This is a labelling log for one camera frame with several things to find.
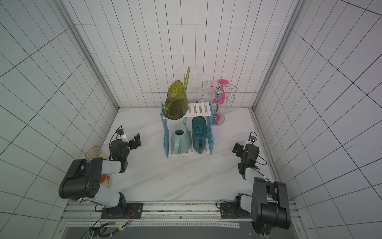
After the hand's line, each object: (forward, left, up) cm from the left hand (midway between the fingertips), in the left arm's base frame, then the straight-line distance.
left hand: (132, 137), depth 94 cm
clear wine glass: (+19, -46, +21) cm, 54 cm away
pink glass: (+32, -59, +6) cm, 68 cm away
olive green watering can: (+1, -31, +28) cm, 42 cm away
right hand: (-4, -70, +1) cm, 70 cm away
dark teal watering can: (-4, -44, +11) cm, 45 cm away
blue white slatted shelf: (+6, -41, +21) cm, 46 cm away
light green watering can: (-8, -33, +10) cm, 35 cm away
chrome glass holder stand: (+24, -60, -7) cm, 65 cm away
